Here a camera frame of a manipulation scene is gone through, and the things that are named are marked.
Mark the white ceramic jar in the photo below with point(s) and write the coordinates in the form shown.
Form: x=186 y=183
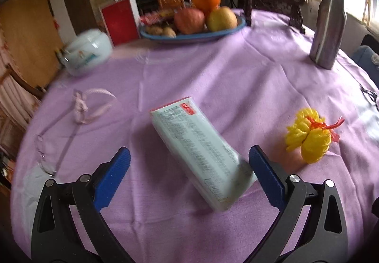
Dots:
x=87 y=52

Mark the red apple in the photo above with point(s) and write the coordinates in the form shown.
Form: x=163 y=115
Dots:
x=189 y=21

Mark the metal bottle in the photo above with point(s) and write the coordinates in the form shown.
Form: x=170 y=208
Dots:
x=327 y=29

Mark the brown walnuts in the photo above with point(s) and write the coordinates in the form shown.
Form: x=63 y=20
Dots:
x=161 y=31

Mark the purple tablecloth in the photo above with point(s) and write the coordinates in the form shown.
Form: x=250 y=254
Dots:
x=237 y=79

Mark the blue chair cushion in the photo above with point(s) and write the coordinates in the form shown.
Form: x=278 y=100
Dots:
x=365 y=64

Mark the pale printed snack packet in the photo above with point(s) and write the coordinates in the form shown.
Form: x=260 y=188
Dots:
x=198 y=150

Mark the blue-rimmed fruit plate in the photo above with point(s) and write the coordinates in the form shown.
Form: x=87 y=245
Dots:
x=201 y=37

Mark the red box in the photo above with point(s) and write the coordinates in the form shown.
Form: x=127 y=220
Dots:
x=120 y=23

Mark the red biscuit packet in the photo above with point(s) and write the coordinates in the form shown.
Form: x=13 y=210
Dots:
x=155 y=17

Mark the wooden door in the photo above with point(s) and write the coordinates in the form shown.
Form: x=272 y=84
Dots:
x=26 y=38

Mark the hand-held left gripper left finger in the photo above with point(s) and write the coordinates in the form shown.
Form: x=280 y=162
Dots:
x=111 y=180

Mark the yellow mesh net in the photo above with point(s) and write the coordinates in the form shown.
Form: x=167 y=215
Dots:
x=311 y=138

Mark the thin-framed eyeglasses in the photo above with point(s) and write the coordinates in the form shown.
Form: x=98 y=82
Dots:
x=66 y=147

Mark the yellow apple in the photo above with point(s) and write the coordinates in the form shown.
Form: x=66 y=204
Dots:
x=222 y=19

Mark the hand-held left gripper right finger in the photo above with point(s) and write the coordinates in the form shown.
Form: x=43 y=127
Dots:
x=266 y=177

